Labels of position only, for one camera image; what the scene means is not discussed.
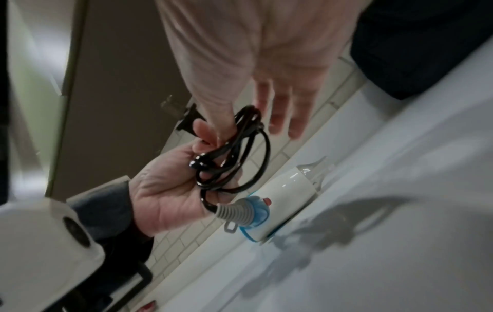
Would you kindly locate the brown door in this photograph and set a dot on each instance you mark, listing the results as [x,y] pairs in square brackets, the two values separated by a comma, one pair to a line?
[115,76]

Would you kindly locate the white and blue handheld steamer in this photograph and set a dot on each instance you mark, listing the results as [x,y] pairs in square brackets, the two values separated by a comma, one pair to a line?
[285,186]

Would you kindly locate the person's left forearm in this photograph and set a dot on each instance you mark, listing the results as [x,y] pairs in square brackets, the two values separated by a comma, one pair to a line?
[111,213]

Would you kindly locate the person's left hand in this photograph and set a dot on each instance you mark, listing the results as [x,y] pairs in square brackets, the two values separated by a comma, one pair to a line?
[169,189]

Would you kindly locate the person's right hand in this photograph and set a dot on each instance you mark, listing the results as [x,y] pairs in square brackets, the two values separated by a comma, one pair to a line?
[246,42]

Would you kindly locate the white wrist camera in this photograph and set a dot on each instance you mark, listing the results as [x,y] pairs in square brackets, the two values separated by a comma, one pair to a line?
[38,253]

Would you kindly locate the dark blue clothing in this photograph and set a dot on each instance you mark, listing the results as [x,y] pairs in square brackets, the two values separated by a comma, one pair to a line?
[423,42]

